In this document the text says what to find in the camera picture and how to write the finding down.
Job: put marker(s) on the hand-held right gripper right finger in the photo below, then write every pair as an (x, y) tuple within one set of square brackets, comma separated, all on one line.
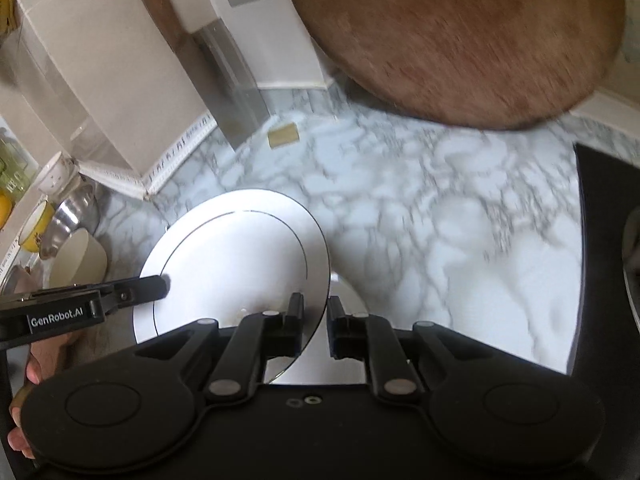
[(336, 332)]

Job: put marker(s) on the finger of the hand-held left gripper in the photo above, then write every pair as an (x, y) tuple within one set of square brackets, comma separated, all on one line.
[(145, 289)]

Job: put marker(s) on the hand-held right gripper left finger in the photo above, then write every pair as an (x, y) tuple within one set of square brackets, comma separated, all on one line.
[(292, 327)]

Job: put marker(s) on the plain white plate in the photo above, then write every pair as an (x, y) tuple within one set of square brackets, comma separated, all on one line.
[(319, 362)]

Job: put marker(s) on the person's left hand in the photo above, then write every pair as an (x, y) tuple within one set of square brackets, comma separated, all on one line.
[(50, 355)]

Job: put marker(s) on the cream bowl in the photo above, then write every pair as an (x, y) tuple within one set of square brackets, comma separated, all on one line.
[(80, 260)]

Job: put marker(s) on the yellow enamel mug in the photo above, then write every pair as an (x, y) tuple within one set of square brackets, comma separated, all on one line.
[(36, 227)]

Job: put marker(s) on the stainless steel bowl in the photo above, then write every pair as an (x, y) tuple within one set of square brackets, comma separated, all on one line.
[(75, 212)]

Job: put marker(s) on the white patterned cup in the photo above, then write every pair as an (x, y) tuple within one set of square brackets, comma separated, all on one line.
[(56, 172)]

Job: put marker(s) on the glass bottle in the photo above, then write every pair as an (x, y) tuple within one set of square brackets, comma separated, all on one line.
[(15, 170)]

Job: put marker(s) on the small tan tag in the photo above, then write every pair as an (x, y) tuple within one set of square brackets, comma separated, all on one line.
[(283, 136)]

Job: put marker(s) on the clear plastic container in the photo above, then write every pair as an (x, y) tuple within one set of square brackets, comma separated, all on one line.
[(55, 100)]

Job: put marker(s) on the round wooden cutting board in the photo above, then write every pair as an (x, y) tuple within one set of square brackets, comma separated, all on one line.
[(450, 40)]

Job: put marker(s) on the yellow packet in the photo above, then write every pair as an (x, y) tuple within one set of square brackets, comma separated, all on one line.
[(6, 2)]

